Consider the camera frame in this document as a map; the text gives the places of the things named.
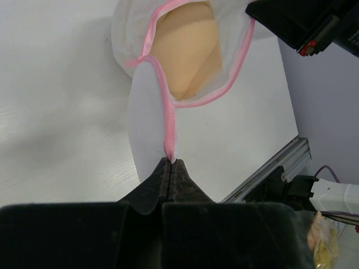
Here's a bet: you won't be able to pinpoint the clear plastic bag with items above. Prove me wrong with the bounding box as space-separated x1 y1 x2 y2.
307 211 339 269

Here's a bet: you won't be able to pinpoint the white mesh laundry bag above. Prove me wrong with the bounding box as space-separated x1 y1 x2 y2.
111 0 256 183

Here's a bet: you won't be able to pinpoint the beige bra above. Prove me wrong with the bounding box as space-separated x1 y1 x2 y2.
150 1 223 100

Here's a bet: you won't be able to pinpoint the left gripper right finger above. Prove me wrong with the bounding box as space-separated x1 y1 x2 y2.
162 160 314 268

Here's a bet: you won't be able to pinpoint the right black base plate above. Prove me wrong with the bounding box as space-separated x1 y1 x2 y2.
243 166 293 207

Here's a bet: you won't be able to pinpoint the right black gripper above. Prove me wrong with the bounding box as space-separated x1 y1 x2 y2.
246 1 358 57

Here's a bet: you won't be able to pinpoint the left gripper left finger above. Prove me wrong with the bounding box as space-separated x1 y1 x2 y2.
1 159 171 268

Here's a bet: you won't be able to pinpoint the aluminium frame rail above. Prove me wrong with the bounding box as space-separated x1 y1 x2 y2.
222 137 311 203

